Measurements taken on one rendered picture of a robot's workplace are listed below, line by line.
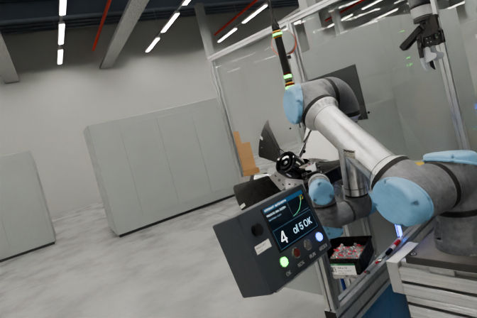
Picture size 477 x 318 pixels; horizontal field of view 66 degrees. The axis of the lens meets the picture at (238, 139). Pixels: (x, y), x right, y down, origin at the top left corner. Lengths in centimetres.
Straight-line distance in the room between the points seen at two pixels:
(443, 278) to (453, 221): 15
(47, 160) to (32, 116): 148
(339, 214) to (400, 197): 40
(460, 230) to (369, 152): 26
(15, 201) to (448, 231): 795
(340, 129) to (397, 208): 25
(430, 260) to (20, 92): 1328
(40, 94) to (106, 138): 704
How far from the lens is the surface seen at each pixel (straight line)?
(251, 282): 91
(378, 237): 255
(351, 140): 98
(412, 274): 111
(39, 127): 1354
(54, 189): 1348
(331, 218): 122
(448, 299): 110
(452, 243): 101
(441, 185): 91
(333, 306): 120
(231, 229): 89
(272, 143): 192
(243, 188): 190
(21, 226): 845
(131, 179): 693
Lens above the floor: 146
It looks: 3 degrees down
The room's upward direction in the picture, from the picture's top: 14 degrees counter-clockwise
